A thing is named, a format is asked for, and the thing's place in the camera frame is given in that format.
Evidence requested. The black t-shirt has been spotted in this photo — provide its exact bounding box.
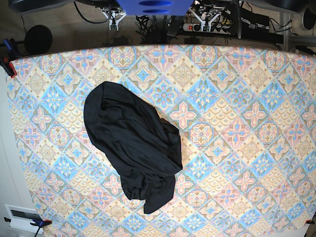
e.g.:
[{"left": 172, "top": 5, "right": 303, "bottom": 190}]
[{"left": 83, "top": 81, "right": 183, "bottom": 214}]

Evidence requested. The patterned tablecloth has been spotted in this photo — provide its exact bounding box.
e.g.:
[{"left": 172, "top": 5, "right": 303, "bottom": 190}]
[{"left": 6, "top": 45, "right": 316, "bottom": 237}]

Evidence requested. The white power strip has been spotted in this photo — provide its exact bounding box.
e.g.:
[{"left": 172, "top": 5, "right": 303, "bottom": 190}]
[{"left": 182, "top": 23, "right": 230, "bottom": 34}]

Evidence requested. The black round stool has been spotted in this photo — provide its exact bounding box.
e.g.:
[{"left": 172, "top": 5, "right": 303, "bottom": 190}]
[{"left": 24, "top": 25, "right": 52, "bottom": 55}]

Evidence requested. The blue orange clamp bottom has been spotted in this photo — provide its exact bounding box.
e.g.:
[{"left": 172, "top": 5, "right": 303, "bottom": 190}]
[{"left": 4, "top": 217, "right": 52, "bottom": 237}]

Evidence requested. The blue orange clamp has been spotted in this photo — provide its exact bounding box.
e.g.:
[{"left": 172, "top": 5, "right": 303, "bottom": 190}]
[
  {"left": 0, "top": 39, "right": 17, "bottom": 78},
  {"left": 4, "top": 217, "right": 52, "bottom": 237}
]

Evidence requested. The blue orange clamp left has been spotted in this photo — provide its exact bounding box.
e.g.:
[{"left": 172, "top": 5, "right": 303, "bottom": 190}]
[{"left": 0, "top": 39, "right": 17, "bottom": 78}]

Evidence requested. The white camera bracket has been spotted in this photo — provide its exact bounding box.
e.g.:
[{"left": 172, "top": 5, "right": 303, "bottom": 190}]
[
  {"left": 189, "top": 5, "right": 223, "bottom": 28},
  {"left": 101, "top": 7, "right": 127, "bottom": 31}
]

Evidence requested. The blue mount plate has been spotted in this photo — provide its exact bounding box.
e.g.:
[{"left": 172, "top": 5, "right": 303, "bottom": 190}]
[{"left": 117, "top": 0, "right": 194, "bottom": 16}]

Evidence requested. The white wall panel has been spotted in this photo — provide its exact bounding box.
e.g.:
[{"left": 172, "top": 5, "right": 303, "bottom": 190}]
[{"left": 5, "top": 204, "right": 40, "bottom": 234}]

